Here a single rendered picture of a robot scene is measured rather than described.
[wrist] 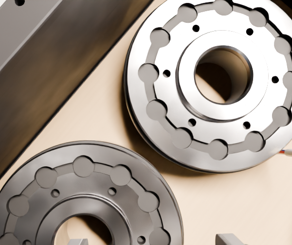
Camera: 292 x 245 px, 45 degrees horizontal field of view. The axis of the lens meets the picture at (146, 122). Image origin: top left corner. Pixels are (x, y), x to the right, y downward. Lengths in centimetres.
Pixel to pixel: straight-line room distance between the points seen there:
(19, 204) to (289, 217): 16
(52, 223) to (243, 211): 11
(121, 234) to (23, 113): 8
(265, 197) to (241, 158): 5
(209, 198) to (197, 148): 4
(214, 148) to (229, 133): 1
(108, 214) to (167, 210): 3
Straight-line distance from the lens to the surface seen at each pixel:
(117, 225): 18
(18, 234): 20
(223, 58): 21
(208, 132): 19
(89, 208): 18
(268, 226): 24
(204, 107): 18
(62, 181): 19
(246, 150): 19
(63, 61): 17
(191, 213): 22
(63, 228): 21
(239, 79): 21
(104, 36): 19
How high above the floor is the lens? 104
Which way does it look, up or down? 86 degrees down
